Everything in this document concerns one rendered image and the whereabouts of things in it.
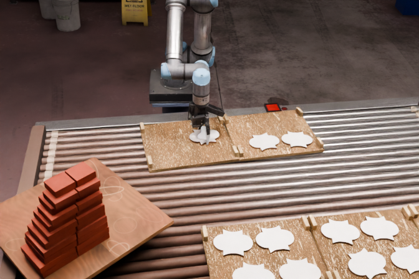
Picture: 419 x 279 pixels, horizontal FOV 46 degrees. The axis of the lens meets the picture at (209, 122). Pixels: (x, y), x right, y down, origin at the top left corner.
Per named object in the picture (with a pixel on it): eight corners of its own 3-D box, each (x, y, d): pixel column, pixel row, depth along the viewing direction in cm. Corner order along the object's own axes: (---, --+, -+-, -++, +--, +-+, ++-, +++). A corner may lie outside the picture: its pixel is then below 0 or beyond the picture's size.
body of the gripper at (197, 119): (187, 120, 233) (187, 98, 226) (204, 118, 236) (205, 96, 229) (192, 129, 227) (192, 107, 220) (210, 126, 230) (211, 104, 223)
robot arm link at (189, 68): (185, 58, 230) (184, 70, 221) (209, 58, 230) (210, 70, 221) (185, 73, 234) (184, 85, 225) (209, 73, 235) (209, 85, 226)
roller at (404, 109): (48, 137, 243) (47, 129, 241) (414, 111, 272) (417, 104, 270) (47, 143, 239) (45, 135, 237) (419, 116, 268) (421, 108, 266)
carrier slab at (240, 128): (222, 119, 253) (222, 116, 252) (297, 111, 261) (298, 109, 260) (239, 162, 225) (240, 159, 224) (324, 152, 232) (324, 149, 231)
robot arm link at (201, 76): (210, 66, 220) (210, 76, 213) (209, 88, 226) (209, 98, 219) (192, 66, 220) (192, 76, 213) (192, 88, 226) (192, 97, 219)
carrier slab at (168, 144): (139, 127, 244) (139, 125, 243) (219, 119, 253) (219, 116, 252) (149, 173, 216) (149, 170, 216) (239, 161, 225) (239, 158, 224)
